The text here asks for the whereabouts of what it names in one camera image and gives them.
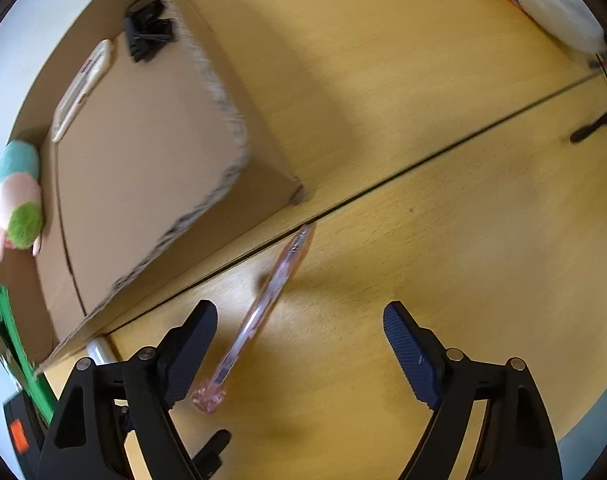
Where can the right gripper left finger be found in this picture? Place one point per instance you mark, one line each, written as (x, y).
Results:
(102, 404)

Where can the pink blue green plush toy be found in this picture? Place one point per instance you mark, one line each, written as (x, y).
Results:
(21, 209)

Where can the clear white phone case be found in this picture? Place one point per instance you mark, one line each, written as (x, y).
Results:
(93, 69)

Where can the black binder clip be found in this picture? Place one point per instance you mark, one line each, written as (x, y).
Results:
(146, 30)

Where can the orange black device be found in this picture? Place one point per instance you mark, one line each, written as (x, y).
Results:
(27, 431)

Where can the brown cardboard box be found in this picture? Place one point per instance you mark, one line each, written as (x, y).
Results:
(168, 161)

